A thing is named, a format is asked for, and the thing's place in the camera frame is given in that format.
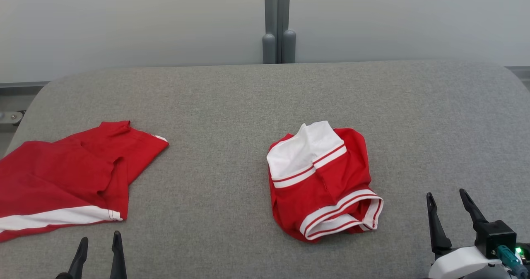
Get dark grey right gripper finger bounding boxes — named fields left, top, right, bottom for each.
left=459, top=189, right=490, bottom=232
left=426, top=192, right=453, bottom=255

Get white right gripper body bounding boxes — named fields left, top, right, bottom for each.
left=428, top=246, right=504, bottom=279

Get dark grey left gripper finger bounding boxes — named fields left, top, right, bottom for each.
left=110, top=231, right=128, bottom=279
left=56, top=237, right=89, bottom=279

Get red basketball jersey white trim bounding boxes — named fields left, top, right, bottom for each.
left=266, top=120, right=384, bottom=243

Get red shorts with white stripe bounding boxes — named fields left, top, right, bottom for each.
left=0, top=120, right=169, bottom=243

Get grey fabric sofa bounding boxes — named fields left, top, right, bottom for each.
left=0, top=60, right=530, bottom=279

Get black cable with teal plug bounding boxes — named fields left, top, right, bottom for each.
left=496, top=245, right=530, bottom=277

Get small metal floor bracket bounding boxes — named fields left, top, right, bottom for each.
left=0, top=110, right=26, bottom=125

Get grey partition post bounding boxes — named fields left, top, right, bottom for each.
left=262, top=0, right=296, bottom=64

